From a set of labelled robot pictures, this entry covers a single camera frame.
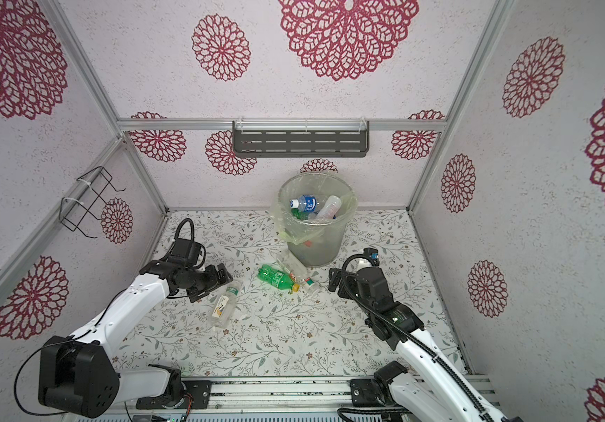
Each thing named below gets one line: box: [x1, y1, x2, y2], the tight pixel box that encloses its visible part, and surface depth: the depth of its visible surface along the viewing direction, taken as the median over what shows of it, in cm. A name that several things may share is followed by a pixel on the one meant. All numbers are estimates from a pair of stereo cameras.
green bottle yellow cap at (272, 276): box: [257, 263, 300, 292], surface depth 95 cm
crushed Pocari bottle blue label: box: [289, 195, 318, 212], surface depth 94 cm
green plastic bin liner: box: [269, 172, 359, 246], surface depth 93 cm
